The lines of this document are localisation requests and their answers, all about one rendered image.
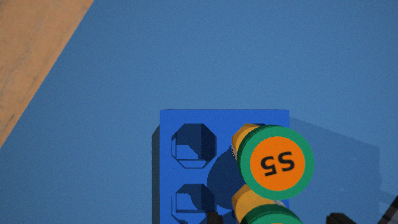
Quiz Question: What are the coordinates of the blue bench mat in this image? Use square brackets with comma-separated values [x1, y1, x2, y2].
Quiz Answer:
[0, 0, 398, 224]

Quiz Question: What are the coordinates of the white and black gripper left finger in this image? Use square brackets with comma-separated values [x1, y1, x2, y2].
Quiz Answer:
[207, 212, 224, 224]

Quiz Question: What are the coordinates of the blue tube rack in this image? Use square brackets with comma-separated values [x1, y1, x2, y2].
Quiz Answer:
[160, 109, 290, 224]

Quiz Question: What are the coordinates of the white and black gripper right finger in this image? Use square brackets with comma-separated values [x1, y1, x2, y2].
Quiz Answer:
[326, 213, 357, 224]

